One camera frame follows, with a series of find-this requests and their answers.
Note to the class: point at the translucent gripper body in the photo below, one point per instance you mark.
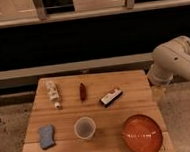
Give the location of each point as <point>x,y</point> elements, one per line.
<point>158,94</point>

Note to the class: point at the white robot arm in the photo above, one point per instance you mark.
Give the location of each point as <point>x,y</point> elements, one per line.
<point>170,58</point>

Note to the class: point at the white ceramic cup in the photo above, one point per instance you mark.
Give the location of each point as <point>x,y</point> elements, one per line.
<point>84,128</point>

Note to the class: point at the orange bowl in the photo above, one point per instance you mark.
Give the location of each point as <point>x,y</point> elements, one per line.
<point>142,134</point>

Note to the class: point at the black and white box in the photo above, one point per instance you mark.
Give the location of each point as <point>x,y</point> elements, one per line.
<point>111,96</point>

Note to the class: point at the wooden cutting board table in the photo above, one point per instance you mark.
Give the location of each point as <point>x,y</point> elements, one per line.
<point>135,99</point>

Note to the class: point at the white squeeze tube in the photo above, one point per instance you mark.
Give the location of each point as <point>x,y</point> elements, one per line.
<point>53,94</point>

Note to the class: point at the blue sponge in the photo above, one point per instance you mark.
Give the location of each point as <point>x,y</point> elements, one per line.
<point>46,134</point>

